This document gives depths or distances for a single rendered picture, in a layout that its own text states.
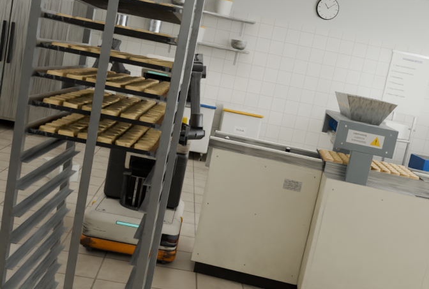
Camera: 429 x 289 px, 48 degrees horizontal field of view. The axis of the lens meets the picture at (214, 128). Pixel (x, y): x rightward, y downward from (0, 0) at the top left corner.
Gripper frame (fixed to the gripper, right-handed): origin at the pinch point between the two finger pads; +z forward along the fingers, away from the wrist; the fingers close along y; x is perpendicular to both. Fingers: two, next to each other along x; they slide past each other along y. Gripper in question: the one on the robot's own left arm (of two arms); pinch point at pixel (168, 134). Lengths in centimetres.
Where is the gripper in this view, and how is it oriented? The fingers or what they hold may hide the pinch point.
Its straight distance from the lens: 219.9
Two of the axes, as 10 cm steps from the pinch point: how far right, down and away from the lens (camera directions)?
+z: -7.0, 0.0, -7.2
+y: -1.8, 9.7, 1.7
